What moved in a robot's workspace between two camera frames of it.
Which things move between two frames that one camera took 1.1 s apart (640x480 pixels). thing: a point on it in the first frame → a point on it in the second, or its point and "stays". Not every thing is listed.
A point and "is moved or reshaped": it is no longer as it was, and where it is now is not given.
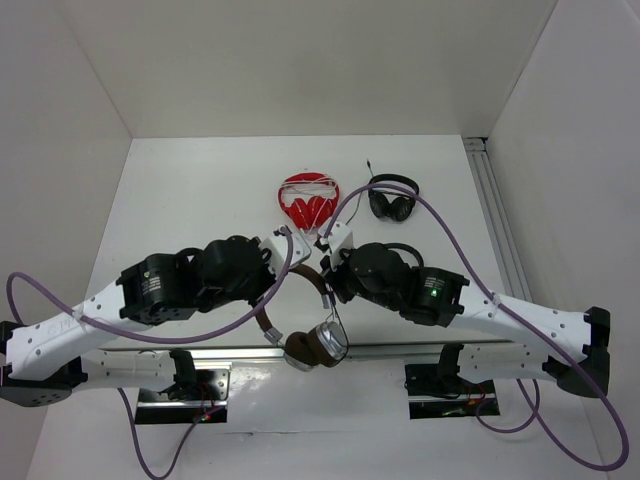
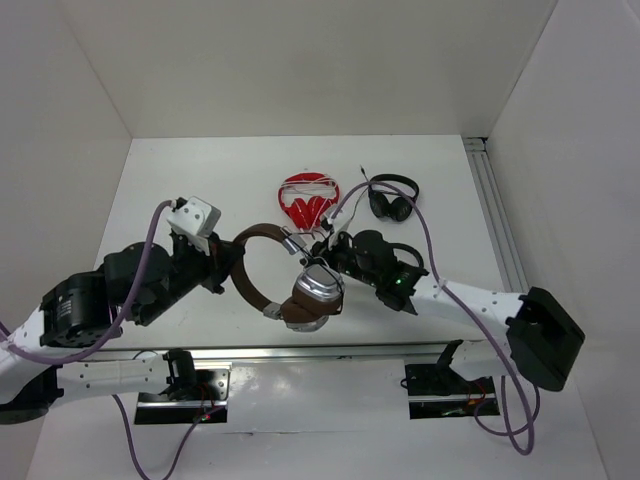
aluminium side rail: x=495 y=218 stays
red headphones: x=319 y=211 stays
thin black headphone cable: x=341 y=319 is moved or reshaped
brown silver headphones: x=325 y=345 → x=318 y=289
